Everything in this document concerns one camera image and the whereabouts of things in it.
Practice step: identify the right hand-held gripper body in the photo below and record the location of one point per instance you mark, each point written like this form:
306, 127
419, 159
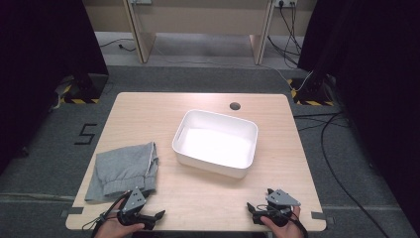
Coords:
280, 198

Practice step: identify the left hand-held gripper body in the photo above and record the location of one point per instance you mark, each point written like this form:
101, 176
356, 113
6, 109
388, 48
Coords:
133, 200

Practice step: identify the white plastic bin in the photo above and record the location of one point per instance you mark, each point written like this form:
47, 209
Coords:
215, 142

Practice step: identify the beige wooden desk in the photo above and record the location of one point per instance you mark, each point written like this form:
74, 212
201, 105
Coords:
198, 20

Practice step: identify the dark curtain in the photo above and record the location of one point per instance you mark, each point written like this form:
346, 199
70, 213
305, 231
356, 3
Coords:
373, 82
39, 59

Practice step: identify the white wall socket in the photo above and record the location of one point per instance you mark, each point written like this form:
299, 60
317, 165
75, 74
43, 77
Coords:
286, 3

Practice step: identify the person's right hand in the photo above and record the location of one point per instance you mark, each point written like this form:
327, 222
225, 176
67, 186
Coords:
284, 230

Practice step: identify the black stand base striped tape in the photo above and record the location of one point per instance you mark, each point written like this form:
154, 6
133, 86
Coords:
312, 92
84, 91

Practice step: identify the grey folded pants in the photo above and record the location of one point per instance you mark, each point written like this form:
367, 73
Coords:
122, 172

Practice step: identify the person's left hand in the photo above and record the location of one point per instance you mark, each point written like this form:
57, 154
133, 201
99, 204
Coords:
116, 228

